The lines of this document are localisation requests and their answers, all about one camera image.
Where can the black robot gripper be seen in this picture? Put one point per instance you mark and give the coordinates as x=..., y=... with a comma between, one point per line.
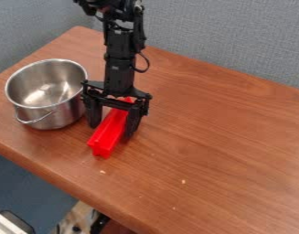
x=117, y=92

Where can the red plastic block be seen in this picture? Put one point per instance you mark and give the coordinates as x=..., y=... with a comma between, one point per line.
x=109, y=133

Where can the metal pot with handle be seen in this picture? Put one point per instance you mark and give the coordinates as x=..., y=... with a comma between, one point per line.
x=44, y=92

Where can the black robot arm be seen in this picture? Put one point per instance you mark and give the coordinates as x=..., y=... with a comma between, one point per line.
x=122, y=17

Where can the beige object under table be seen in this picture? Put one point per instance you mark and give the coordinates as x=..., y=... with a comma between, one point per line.
x=82, y=220

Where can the black chair frame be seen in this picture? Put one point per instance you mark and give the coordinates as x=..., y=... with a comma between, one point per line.
x=12, y=224

